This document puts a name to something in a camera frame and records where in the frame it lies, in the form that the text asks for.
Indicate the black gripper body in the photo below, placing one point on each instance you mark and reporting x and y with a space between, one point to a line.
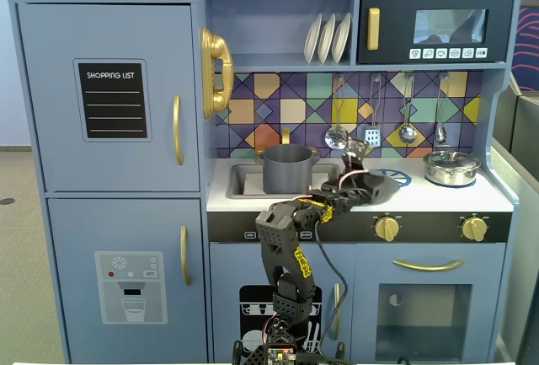
376 188

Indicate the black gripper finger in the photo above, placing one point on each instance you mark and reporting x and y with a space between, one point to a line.
375 197
372 181

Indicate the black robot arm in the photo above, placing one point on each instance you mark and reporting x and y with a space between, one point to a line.
273 230

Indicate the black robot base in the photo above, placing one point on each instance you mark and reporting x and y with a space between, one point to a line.
282 352

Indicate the steel pot lid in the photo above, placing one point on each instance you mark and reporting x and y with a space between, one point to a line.
450 157

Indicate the gold stove knob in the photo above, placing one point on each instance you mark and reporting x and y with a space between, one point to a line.
386 229
474 229

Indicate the steel slotted spatula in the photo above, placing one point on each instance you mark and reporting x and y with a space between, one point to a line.
372 137

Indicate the steel skimmer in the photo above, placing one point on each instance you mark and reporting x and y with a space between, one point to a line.
335 138

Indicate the steel ladle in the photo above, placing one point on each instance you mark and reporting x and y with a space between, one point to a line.
407 134

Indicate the gray pot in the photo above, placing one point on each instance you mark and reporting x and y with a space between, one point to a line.
286 175

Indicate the steel pot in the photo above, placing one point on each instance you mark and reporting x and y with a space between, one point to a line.
450 175

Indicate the gold faucet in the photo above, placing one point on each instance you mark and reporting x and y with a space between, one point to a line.
286 135

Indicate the steel spoon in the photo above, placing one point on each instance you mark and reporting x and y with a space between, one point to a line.
440 133

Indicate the gray sink basin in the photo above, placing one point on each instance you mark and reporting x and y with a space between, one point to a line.
246 181

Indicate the blue oven door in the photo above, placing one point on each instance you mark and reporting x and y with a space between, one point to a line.
366 297

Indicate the blue dishwasher door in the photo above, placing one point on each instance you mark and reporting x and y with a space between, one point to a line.
227 264

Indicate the white toy plate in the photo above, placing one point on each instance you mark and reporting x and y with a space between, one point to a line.
326 38
341 38
311 40

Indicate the black dish rack sticker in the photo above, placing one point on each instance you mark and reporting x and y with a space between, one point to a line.
250 310

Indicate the black toy microwave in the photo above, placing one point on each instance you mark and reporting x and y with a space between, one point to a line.
396 23

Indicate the gold toy phone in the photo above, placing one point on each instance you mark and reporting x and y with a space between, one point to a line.
215 49

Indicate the gray water dispenser sticker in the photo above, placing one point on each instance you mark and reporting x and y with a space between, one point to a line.
130 293

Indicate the black shopping list sticker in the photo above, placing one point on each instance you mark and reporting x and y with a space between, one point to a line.
113 103

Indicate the blue freezer door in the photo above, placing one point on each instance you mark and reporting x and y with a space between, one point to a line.
71 234

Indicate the blue fridge door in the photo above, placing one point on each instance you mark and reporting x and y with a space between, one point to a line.
50 87

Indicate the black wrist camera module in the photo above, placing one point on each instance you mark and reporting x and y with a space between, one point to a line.
355 152

